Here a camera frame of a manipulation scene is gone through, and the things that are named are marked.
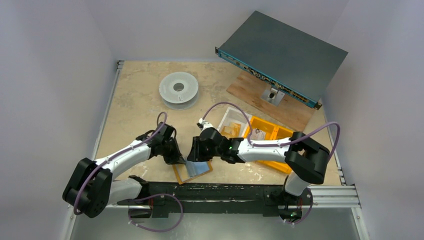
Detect yellow leather card holder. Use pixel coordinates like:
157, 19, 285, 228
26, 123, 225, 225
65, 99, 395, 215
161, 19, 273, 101
172, 160, 213, 185

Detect gold credit cards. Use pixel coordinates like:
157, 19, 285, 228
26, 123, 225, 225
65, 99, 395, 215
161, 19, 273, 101
220, 122, 241, 138

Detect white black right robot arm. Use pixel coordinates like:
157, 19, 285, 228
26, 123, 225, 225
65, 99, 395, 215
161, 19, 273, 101
187, 118, 334, 204

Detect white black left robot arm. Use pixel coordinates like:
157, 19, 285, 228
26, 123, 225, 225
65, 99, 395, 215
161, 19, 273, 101
62, 122, 185, 218

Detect white card in bin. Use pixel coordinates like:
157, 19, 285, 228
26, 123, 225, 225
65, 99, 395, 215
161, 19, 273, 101
250, 128, 267, 141

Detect white plastic bin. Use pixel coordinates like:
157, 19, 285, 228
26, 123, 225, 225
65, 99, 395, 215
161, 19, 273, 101
216, 106, 252, 138

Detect white filament spool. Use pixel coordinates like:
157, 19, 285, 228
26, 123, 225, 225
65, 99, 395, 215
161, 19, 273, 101
158, 71, 199, 110

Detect yellow plastic bin middle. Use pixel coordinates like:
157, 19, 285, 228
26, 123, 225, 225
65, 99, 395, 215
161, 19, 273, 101
244, 116, 277, 139

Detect yellow plastic bin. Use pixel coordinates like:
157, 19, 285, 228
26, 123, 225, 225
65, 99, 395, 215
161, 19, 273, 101
244, 116, 277, 139
257, 126, 293, 175

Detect yellow plastic bin right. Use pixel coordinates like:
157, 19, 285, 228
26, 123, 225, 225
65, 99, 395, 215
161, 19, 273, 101
257, 126, 293, 175

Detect brown wooden board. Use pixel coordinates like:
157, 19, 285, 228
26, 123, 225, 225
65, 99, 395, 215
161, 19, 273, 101
227, 71, 316, 131

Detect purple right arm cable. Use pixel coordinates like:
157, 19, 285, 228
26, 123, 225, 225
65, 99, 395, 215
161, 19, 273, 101
202, 101, 341, 163

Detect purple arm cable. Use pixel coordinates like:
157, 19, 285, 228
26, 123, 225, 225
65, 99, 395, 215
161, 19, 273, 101
202, 101, 341, 163
72, 111, 169, 216

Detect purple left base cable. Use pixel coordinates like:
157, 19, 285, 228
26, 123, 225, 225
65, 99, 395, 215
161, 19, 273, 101
127, 192, 185, 233

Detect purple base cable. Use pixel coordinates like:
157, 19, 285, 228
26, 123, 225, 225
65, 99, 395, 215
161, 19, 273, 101
127, 192, 185, 233
283, 188, 316, 226

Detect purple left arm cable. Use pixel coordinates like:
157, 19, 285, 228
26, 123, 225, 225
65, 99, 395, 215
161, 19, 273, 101
72, 111, 169, 216

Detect grey metal stand bracket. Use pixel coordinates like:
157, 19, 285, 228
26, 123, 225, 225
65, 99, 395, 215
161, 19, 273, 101
260, 85, 286, 106

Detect aluminium frame rail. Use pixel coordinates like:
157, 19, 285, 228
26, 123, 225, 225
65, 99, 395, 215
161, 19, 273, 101
58, 60, 125, 240

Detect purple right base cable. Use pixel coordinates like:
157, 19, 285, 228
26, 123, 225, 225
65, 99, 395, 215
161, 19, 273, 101
283, 188, 316, 226

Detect blue grey network switch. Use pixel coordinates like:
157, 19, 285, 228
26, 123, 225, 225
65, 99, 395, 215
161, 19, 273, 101
215, 10, 348, 110

